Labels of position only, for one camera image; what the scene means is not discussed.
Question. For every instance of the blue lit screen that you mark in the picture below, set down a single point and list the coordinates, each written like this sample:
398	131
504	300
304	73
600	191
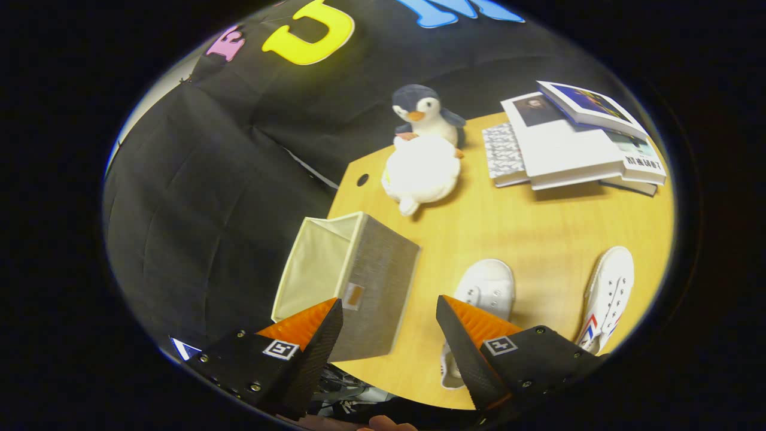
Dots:
182	349

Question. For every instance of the white plush toy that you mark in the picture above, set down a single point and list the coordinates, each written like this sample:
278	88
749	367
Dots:
419	170

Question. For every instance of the blue cover book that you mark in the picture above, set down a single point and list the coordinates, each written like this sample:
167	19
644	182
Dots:
589	108

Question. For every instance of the grey patterned book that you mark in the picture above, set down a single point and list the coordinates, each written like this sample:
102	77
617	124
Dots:
502	152

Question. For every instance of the thin grey book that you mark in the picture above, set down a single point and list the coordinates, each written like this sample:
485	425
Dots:
634	187

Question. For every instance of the white book with landscape photo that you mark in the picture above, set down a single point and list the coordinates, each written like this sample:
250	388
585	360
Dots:
643	161

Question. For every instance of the white canvas shoe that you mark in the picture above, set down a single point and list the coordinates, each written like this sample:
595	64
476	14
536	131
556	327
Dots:
491	284
607	293

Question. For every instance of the white book with portrait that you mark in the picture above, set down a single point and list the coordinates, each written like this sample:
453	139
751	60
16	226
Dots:
562	149

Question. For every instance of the grey fabric storage box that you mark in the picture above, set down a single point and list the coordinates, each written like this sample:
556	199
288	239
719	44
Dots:
371	263

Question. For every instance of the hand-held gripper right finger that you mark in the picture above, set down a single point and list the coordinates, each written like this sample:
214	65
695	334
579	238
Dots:
467	359

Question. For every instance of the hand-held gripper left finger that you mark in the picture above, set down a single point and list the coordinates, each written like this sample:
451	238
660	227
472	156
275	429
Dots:
314	359

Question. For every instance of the penguin plush toy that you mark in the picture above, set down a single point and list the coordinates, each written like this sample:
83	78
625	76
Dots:
422	114

